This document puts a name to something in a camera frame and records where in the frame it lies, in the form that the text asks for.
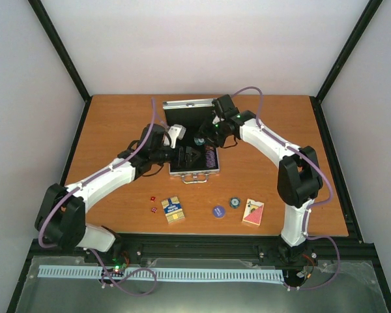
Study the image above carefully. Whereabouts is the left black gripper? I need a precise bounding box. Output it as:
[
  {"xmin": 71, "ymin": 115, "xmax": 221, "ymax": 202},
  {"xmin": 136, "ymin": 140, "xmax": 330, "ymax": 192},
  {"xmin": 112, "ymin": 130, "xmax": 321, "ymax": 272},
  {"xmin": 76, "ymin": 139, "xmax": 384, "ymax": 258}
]
[{"xmin": 152, "ymin": 145, "xmax": 201, "ymax": 168}]

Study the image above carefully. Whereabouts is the aluminium poker case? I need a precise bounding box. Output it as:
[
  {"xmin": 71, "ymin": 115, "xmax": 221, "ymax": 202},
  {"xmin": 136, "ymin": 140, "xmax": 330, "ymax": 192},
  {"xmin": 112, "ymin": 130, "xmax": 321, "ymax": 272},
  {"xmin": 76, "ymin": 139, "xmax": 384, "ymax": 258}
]
[{"xmin": 163, "ymin": 98, "xmax": 220, "ymax": 185}]

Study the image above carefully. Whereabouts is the purple poker chip stack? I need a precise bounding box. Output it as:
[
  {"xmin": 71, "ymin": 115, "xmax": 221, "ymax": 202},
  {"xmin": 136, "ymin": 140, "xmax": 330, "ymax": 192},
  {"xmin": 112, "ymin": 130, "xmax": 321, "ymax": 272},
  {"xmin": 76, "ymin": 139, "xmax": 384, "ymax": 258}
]
[{"xmin": 205, "ymin": 146, "xmax": 216, "ymax": 169}]

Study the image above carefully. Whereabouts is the teal poker chip stack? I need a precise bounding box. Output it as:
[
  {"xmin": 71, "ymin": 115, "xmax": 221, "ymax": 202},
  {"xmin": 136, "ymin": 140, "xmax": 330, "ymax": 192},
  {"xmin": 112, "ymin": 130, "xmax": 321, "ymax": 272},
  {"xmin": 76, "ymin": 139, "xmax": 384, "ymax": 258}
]
[
  {"xmin": 194, "ymin": 138, "xmax": 205, "ymax": 146},
  {"xmin": 229, "ymin": 197, "xmax": 241, "ymax": 209}
]

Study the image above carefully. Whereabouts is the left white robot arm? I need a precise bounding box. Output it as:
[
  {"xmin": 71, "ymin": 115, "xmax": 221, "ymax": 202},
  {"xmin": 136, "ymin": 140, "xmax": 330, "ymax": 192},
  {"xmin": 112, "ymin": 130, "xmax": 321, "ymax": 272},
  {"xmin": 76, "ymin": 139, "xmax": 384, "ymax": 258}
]
[{"xmin": 35, "ymin": 124, "xmax": 192, "ymax": 263}]

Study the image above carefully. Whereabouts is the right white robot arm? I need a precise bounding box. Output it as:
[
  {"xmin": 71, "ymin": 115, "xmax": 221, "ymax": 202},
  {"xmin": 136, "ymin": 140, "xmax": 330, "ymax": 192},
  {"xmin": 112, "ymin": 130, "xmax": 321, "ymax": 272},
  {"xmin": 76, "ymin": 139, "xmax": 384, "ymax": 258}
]
[{"xmin": 195, "ymin": 110, "xmax": 323, "ymax": 263}]

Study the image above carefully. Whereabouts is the blue playing card box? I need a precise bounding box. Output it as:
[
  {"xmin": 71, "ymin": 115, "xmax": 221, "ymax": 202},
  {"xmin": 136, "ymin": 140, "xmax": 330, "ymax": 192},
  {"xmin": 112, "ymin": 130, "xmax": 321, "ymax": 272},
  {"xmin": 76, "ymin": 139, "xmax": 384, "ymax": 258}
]
[{"xmin": 161, "ymin": 196, "xmax": 185, "ymax": 224}]

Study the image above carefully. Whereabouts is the purple dealer button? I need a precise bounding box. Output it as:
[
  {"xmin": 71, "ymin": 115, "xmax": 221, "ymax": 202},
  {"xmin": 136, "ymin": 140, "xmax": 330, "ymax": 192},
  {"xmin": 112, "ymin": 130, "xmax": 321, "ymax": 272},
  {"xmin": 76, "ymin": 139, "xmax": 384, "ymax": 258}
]
[{"xmin": 212, "ymin": 205, "xmax": 225, "ymax": 218}]

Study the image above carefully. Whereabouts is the red playing card deck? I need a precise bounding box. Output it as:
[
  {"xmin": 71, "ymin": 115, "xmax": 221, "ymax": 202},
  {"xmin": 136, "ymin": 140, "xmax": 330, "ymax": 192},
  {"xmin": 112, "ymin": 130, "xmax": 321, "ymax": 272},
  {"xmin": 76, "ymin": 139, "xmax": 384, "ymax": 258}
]
[{"xmin": 242, "ymin": 198, "xmax": 265, "ymax": 226}]

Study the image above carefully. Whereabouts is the electronics board with led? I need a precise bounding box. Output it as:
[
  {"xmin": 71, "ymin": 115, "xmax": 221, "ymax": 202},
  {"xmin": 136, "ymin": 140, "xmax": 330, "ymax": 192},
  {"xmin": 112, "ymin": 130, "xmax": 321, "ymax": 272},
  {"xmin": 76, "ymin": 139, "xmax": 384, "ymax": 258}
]
[{"xmin": 108, "ymin": 254, "xmax": 130, "ymax": 277}]

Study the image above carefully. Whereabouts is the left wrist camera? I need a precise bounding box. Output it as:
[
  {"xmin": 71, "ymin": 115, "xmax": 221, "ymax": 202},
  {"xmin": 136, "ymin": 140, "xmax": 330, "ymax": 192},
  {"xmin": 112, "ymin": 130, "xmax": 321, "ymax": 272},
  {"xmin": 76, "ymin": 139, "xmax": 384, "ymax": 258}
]
[{"xmin": 164, "ymin": 125, "xmax": 186, "ymax": 149}]

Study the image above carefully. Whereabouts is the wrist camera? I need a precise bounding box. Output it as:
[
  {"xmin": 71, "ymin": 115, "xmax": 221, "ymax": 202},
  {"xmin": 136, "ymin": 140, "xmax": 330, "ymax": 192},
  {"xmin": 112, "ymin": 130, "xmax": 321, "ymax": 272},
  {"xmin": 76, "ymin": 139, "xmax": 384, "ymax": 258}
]
[
  {"xmin": 164, "ymin": 125, "xmax": 186, "ymax": 149},
  {"xmin": 212, "ymin": 95, "xmax": 239, "ymax": 121}
]

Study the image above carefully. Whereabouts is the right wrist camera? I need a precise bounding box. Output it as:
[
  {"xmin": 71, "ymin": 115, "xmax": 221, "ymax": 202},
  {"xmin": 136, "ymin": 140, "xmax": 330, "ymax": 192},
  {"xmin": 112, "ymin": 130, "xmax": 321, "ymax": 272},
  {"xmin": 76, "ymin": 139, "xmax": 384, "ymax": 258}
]
[{"xmin": 212, "ymin": 95, "xmax": 239, "ymax": 121}]

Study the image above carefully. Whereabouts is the right black frame post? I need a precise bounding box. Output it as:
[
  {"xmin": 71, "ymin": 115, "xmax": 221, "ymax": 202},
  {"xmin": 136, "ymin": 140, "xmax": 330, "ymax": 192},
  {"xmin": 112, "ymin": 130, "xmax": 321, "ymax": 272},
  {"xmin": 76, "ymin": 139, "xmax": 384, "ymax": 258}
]
[{"xmin": 314, "ymin": 0, "xmax": 384, "ymax": 102}]

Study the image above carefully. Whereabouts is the black frame post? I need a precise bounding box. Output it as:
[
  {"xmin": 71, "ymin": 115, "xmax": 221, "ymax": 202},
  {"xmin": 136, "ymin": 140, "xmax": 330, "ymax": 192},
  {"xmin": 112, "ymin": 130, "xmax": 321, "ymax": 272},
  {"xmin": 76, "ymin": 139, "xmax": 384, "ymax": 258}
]
[
  {"xmin": 27, "ymin": 0, "xmax": 93, "ymax": 102},
  {"xmin": 314, "ymin": 0, "xmax": 384, "ymax": 102}
]

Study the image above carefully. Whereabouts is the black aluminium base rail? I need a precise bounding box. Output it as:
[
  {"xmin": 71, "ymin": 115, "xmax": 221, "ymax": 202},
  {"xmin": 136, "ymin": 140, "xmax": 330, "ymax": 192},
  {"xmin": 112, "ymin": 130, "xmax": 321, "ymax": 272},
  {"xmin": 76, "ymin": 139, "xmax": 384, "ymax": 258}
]
[{"xmin": 98, "ymin": 233, "xmax": 311, "ymax": 267}]

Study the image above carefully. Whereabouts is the light blue cable duct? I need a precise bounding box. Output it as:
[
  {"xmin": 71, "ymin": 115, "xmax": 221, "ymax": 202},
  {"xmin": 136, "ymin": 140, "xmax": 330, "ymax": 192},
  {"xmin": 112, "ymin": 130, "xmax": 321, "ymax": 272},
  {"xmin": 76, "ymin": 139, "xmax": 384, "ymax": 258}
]
[{"xmin": 37, "ymin": 265, "xmax": 284, "ymax": 284}]

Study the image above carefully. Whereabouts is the left black frame post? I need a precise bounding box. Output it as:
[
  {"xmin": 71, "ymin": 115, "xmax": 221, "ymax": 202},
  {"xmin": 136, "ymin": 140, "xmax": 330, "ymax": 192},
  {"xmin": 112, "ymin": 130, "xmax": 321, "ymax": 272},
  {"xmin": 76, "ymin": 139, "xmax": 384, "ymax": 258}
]
[{"xmin": 27, "ymin": 0, "xmax": 93, "ymax": 102}]

